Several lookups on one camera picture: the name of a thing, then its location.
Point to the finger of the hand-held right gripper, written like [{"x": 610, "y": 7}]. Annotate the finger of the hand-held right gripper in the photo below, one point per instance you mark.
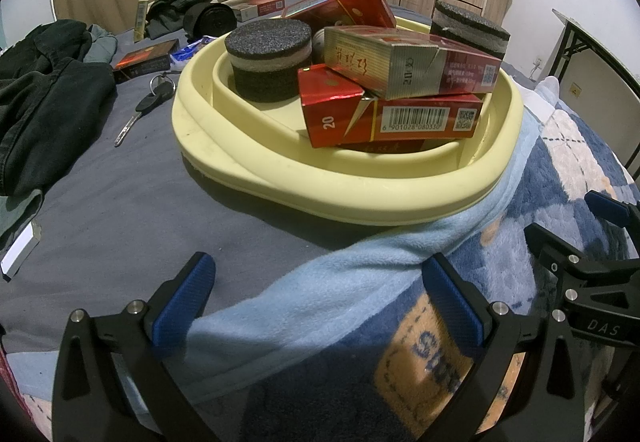
[
  {"x": 612, "y": 211},
  {"x": 552, "y": 249}
]

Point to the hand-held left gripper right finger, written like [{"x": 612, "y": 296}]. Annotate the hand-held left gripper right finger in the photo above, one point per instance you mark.
[{"x": 452, "y": 304}]

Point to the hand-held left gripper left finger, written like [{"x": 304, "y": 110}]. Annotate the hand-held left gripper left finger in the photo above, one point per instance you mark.
[{"x": 185, "y": 302}]

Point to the yellow plastic basin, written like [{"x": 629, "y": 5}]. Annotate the yellow plastic basin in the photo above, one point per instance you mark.
[{"x": 300, "y": 177}]

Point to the red carton with gold stripe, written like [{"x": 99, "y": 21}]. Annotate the red carton with gold stripe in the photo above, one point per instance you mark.
[{"x": 380, "y": 121}]

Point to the black foam disc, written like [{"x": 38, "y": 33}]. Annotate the black foam disc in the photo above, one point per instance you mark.
[
  {"x": 470, "y": 29},
  {"x": 267, "y": 56}
]

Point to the red and silver carton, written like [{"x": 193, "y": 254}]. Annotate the red and silver carton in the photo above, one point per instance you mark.
[{"x": 395, "y": 64}]

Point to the red box with white label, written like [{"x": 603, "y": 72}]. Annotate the red box with white label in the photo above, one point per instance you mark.
[{"x": 350, "y": 4}]

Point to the blue white checked blanket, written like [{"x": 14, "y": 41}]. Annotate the blue white checked blanket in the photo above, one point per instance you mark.
[{"x": 350, "y": 322}]

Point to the grey bed sheet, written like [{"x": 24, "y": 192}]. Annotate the grey bed sheet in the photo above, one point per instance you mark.
[{"x": 125, "y": 202}]

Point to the black folding table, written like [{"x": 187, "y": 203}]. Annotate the black folding table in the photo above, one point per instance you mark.
[{"x": 600, "y": 51}]

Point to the white card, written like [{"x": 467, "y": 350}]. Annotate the white card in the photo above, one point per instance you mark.
[{"x": 17, "y": 252}]

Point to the silver key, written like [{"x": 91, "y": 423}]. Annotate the silver key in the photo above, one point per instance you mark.
[{"x": 126, "y": 129}]

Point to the grey green cloth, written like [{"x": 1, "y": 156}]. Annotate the grey green cloth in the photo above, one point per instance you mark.
[{"x": 20, "y": 217}]

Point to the red patterned cloth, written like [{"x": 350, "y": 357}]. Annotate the red patterned cloth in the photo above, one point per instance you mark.
[{"x": 7, "y": 382}]

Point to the black car key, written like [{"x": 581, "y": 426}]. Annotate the black car key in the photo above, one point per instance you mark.
[{"x": 155, "y": 99}]

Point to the black orange box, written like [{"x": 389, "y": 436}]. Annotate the black orange box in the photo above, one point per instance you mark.
[{"x": 147, "y": 60}]

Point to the black jacket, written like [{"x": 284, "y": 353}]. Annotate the black jacket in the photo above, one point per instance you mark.
[{"x": 45, "y": 96}]

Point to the blue white packet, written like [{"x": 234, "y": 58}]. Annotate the blue white packet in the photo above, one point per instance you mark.
[{"x": 192, "y": 50}]

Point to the black round case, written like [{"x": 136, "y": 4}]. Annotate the black round case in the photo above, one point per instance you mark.
[{"x": 212, "y": 21}]

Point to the thin yellow green box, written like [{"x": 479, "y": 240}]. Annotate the thin yellow green box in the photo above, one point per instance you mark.
[{"x": 141, "y": 19}]

